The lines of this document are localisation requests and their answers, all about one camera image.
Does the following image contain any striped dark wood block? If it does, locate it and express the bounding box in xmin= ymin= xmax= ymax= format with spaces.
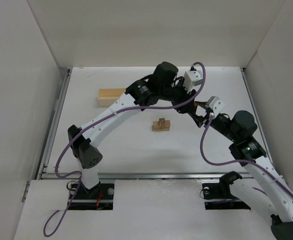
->
xmin=158 ymin=118 xmax=166 ymax=129

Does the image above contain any long light wood block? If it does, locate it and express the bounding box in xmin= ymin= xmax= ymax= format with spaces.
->
xmin=152 ymin=120 xmax=171 ymax=132

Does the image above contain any red-brown wood triangle block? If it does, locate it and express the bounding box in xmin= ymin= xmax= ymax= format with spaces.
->
xmin=194 ymin=101 xmax=206 ymax=108

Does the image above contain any cream plastic drawer box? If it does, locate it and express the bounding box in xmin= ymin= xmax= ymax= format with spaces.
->
xmin=97 ymin=88 xmax=126 ymax=108

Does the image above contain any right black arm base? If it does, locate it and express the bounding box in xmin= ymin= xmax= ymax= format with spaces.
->
xmin=200 ymin=182 xmax=250 ymax=210

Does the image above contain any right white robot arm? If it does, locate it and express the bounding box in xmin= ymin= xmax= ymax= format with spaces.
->
xmin=190 ymin=109 xmax=293 ymax=240

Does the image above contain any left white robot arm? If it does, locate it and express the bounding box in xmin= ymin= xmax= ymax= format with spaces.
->
xmin=67 ymin=61 xmax=206 ymax=194

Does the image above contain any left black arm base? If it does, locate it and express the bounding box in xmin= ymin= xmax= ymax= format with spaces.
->
xmin=66 ymin=181 xmax=115 ymax=211

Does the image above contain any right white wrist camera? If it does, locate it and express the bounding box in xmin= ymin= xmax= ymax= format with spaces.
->
xmin=205 ymin=96 xmax=225 ymax=115

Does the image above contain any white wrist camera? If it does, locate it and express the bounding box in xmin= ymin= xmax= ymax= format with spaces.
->
xmin=205 ymin=96 xmax=225 ymax=115
xmin=183 ymin=70 xmax=203 ymax=92

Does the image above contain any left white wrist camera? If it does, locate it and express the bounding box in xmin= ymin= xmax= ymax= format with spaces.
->
xmin=183 ymin=70 xmax=203 ymax=92

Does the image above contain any right metal table rail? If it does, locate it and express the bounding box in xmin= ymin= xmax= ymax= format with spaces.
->
xmin=239 ymin=67 xmax=275 ymax=168

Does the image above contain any metal table rail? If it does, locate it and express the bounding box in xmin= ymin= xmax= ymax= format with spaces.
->
xmin=239 ymin=67 xmax=275 ymax=168
xmin=40 ymin=172 xmax=252 ymax=180
xmin=21 ymin=67 xmax=72 ymax=203

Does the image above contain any left metal table rail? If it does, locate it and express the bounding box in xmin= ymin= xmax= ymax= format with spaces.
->
xmin=21 ymin=67 xmax=72 ymax=203

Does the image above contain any front metal table rail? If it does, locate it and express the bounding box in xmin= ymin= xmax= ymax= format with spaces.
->
xmin=40 ymin=172 xmax=252 ymax=180

